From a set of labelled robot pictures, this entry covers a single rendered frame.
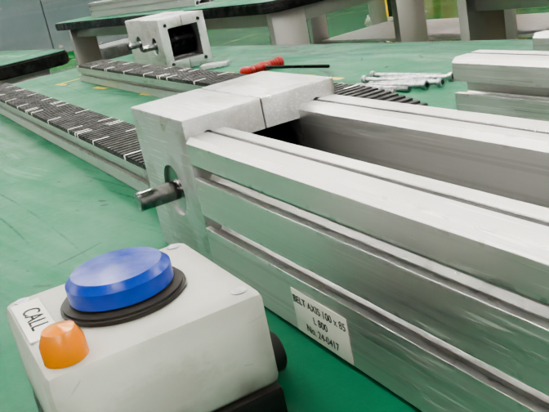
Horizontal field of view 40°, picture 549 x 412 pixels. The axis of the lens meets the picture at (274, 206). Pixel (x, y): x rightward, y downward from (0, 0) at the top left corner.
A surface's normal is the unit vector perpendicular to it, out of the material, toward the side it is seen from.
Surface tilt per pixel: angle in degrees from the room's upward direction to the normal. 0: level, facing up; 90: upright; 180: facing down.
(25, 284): 0
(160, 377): 90
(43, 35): 90
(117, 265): 3
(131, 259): 3
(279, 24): 90
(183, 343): 90
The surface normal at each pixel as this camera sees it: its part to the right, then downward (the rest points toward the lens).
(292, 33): 0.56, 0.16
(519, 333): -0.86, 0.31
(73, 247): -0.19, -0.93
